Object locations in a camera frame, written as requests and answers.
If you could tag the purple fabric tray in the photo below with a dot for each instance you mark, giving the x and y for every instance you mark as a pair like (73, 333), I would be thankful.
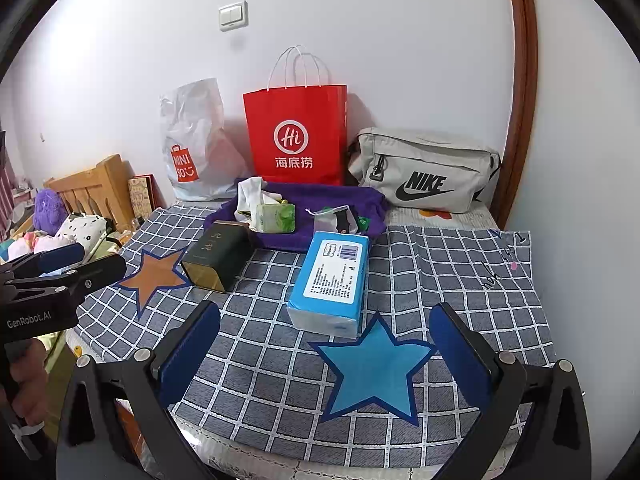
(300, 239)

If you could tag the person's left hand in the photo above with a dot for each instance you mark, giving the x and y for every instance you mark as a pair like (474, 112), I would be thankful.
(30, 365)

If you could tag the brown star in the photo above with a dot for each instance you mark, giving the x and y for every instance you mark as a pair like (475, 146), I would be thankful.
(152, 275)

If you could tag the printed bed sheet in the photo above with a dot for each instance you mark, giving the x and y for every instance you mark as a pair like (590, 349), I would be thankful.
(470, 220)

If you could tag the wooden headboard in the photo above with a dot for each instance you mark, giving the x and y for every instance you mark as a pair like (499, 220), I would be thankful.
(90, 190)

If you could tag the white dotted cloth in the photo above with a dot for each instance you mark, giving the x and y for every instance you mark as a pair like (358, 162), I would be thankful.
(82, 230)

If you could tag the blue star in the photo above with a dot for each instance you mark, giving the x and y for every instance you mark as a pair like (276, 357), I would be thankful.
(375, 365)

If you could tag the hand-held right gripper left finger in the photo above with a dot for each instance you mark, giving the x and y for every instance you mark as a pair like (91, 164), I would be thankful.
(190, 355)

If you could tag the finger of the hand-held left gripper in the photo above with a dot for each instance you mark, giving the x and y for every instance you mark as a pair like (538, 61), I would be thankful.
(60, 257)
(95, 272)

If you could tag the white plastic bag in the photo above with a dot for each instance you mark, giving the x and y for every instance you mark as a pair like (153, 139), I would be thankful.
(197, 140)

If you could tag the white light switch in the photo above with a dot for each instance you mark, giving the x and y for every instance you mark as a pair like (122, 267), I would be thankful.
(233, 16)

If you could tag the grey checked mat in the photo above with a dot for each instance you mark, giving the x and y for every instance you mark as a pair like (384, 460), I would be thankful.
(440, 280)

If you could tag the blue tissue pack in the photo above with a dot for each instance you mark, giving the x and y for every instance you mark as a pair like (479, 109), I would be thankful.
(332, 280)

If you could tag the brown wooden door frame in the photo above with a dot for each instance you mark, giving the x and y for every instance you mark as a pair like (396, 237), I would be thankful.
(522, 85)

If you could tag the patterned notebook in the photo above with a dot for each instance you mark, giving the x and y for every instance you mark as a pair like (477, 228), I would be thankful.
(140, 194)

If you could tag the white towel with green edge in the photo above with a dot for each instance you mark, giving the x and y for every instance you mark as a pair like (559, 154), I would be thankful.
(272, 217)

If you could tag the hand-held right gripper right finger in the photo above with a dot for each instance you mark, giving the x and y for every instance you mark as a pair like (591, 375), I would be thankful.
(460, 355)

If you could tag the red paper bag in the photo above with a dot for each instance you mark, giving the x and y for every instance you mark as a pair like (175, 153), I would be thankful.
(295, 135)

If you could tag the dark green tin box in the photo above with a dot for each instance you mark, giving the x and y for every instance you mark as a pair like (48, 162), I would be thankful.
(215, 255)

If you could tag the grey waist bag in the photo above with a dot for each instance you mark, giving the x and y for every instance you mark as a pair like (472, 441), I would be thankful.
(425, 167)

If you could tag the purple plush toy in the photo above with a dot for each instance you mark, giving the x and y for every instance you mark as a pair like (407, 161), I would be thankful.
(47, 210)

